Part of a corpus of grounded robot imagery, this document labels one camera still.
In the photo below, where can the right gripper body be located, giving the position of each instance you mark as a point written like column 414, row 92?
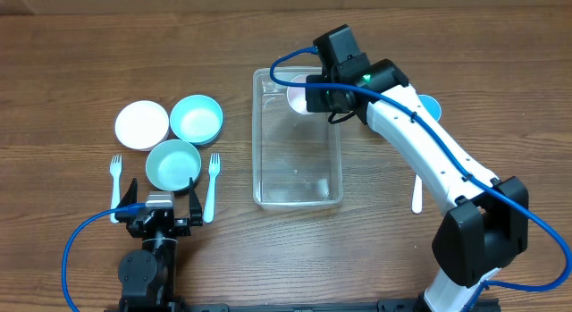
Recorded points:
column 325, row 98

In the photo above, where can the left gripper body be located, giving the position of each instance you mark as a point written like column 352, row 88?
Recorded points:
column 181, row 228

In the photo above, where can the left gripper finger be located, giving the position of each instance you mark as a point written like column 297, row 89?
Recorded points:
column 195, row 208
column 131, row 195

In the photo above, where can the pale blue fork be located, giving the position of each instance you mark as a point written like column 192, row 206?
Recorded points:
column 115, row 170
column 213, row 171

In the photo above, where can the grey-green bowl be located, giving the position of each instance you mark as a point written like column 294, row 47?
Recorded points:
column 173, row 165

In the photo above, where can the pink cup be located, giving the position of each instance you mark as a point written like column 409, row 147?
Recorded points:
column 296, row 96

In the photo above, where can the blue cup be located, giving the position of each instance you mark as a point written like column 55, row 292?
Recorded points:
column 432, row 106

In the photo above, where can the light blue bowl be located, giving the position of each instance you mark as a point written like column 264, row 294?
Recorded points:
column 197, row 119

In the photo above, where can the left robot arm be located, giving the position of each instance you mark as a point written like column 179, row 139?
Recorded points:
column 148, row 274

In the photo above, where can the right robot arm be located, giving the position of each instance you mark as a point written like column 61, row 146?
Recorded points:
column 485, row 223

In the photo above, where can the clear plastic container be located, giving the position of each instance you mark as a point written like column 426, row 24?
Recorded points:
column 296, row 157

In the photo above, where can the white bowl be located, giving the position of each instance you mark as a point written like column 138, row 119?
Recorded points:
column 142, row 125

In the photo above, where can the white spoon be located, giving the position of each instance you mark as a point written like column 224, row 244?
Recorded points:
column 417, row 196

